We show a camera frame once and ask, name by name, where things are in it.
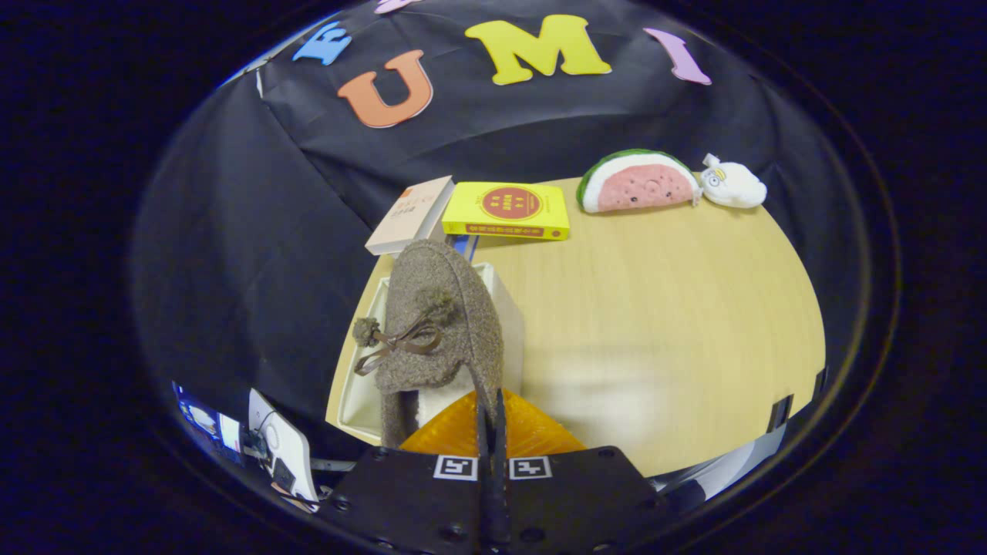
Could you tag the blue lit screen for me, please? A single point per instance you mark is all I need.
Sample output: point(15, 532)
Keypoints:
point(204, 420)

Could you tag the black backdrop cloth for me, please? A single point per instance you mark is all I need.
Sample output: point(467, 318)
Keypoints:
point(270, 247)

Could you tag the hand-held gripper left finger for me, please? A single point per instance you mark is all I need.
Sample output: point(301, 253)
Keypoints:
point(416, 501)

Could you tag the yellow book with red circle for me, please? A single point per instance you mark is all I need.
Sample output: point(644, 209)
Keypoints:
point(509, 208)

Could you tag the beige book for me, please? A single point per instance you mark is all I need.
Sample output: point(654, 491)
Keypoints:
point(409, 216)

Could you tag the blue and white book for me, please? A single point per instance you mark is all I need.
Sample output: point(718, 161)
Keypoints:
point(464, 247)

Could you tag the white plush toy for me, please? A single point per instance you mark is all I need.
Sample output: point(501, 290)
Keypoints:
point(736, 185)

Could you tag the brown fuzzy shoe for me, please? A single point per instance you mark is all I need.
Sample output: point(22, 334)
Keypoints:
point(439, 293)

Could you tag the black table edge clip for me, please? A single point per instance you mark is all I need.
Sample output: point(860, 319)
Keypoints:
point(820, 382)
point(780, 412)

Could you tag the white electronic device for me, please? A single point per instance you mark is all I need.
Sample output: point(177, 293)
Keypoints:
point(287, 447)

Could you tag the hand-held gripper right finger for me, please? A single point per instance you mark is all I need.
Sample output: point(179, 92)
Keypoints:
point(563, 501)

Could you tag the watermelon slice plush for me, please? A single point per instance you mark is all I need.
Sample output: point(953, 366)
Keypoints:
point(640, 185)

